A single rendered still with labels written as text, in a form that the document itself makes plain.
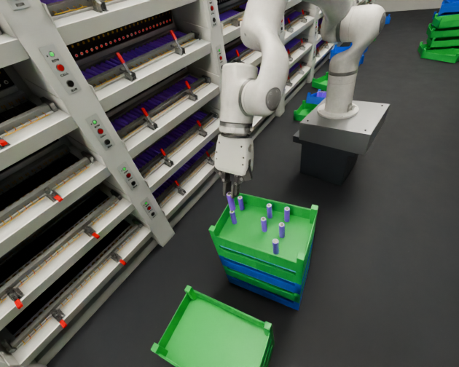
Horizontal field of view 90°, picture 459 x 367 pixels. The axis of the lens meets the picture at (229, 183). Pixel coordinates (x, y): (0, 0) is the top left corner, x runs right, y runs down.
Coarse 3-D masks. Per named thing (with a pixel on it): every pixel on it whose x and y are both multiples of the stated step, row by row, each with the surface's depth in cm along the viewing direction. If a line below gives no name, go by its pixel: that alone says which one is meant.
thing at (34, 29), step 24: (0, 0) 51; (24, 24) 55; (48, 24) 59; (24, 48) 57; (24, 72) 67; (48, 72) 61; (72, 72) 66; (72, 96) 68; (72, 144) 89; (96, 144) 77; (120, 144) 84; (144, 192) 100; (144, 216) 104; (168, 240) 122
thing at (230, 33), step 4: (232, 0) 134; (236, 0) 137; (220, 4) 127; (224, 4) 130; (228, 4) 133; (240, 24) 122; (224, 28) 117; (228, 28) 117; (232, 28) 118; (236, 28) 118; (224, 32) 114; (228, 32) 114; (232, 32) 117; (236, 32) 119; (224, 36) 113; (228, 36) 115; (232, 36) 118; (236, 36) 121; (224, 40) 114; (228, 40) 117
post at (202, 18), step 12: (204, 0) 96; (180, 12) 105; (192, 12) 102; (204, 12) 99; (216, 12) 104; (204, 24) 102; (216, 36) 108; (204, 60) 115; (216, 60) 113; (216, 72) 115; (216, 96) 126
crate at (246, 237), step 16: (256, 208) 86; (272, 208) 84; (304, 208) 77; (224, 224) 84; (240, 224) 82; (256, 224) 81; (272, 224) 80; (288, 224) 79; (304, 224) 78; (224, 240) 74; (240, 240) 78; (256, 240) 77; (288, 240) 75; (304, 240) 74; (256, 256) 72; (272, 256) 67; (288, 256) 71; (304, 256) 62
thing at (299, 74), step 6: (300, 60) 223; (306, 60) 220; (294, 66) 217; (300, 66) 209; (306, 66) 222; (294, 72) 210; (300, 72) 212; (306, 72) 215; (288, 78) 195; (294, 78) 207; (300, 78) 208; (288, 84) 198; (294, 84) 201; (288, 90) 194
